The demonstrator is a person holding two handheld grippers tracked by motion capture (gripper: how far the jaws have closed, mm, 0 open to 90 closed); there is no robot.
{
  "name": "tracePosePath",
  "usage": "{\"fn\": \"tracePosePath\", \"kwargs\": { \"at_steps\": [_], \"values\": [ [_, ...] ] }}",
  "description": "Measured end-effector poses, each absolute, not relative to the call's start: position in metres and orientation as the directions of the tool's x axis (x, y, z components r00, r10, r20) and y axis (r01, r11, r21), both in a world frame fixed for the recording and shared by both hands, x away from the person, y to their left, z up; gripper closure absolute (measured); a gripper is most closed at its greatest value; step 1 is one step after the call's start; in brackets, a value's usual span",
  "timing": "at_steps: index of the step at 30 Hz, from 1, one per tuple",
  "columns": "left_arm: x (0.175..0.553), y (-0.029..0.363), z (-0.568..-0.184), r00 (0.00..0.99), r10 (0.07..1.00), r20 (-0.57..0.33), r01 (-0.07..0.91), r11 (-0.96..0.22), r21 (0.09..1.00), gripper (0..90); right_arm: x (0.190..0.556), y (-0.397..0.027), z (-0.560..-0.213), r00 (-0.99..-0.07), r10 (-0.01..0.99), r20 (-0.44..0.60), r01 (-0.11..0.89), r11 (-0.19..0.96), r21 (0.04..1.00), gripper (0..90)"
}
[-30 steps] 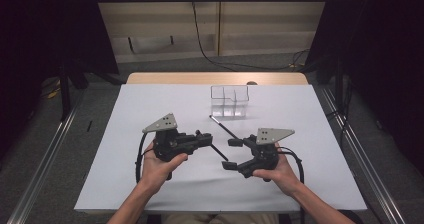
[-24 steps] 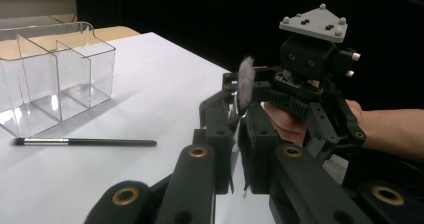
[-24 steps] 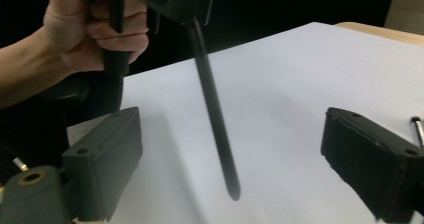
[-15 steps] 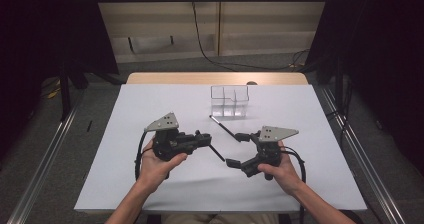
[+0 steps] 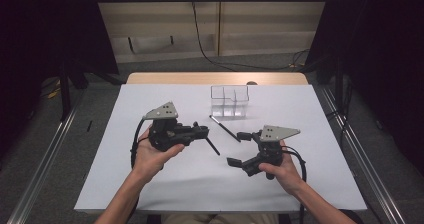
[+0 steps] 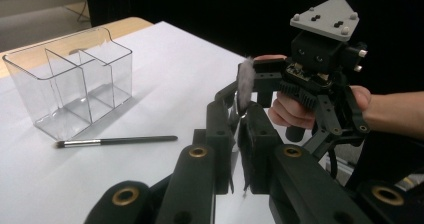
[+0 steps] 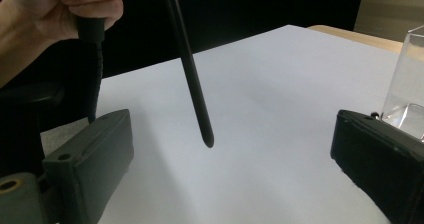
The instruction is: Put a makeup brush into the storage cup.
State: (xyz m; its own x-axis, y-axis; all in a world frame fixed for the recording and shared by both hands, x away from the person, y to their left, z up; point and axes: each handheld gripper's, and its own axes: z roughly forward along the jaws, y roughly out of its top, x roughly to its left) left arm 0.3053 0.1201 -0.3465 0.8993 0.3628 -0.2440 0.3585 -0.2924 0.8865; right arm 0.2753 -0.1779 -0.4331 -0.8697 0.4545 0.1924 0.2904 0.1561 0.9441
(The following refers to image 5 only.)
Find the black metal stand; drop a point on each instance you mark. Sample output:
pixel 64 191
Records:
pixel 65 90

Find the small black stick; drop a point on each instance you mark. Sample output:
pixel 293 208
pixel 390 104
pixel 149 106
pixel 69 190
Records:
pixel 89 126

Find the clear acrylic organizer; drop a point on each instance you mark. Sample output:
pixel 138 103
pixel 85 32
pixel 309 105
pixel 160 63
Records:
pixel 230 112

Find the person's right hand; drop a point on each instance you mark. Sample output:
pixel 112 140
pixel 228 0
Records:
pixel 285 174

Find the white table sheet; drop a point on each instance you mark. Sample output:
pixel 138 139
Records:
pixel 186 184

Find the metal floor rail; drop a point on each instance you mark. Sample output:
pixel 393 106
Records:
pixel 366 164
pixel 43 164

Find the black curtain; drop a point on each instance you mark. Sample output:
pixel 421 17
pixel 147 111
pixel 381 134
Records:
pixel 43 34
pixel 383 50

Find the person's left hand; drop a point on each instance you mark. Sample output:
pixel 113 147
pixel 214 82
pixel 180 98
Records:
pixel 150 162

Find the long beige counter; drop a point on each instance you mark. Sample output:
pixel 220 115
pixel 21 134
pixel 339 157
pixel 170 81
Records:
pixel 260 24

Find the wide-head black makeup brush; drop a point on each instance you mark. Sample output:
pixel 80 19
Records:
pixel 213 147

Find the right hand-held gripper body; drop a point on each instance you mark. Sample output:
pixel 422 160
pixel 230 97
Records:
pixel 268 150

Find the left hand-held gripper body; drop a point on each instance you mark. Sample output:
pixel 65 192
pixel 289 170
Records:
pixel 165 132

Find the black bracket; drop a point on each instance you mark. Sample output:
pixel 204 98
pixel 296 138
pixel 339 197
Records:
pixel 131 45
pixel 172 40

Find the black pen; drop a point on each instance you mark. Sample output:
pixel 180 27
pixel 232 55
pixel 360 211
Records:
pixel 225 129

